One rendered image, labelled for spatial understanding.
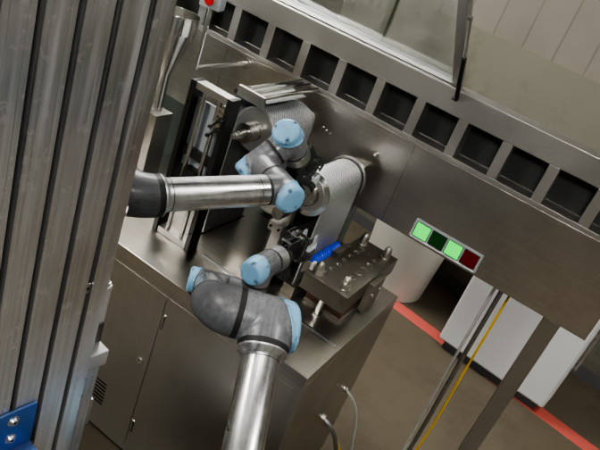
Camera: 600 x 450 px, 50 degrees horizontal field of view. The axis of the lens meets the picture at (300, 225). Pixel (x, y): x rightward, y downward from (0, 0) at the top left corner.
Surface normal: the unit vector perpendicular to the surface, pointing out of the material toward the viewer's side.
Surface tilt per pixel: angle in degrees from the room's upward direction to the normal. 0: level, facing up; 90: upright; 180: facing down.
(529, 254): 90
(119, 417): 90
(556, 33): 90
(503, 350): 90
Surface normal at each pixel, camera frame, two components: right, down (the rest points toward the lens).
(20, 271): 0.72, 0.53
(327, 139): -0.51, 0.26
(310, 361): 0.33, -0.83
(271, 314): 0.28, -0.47
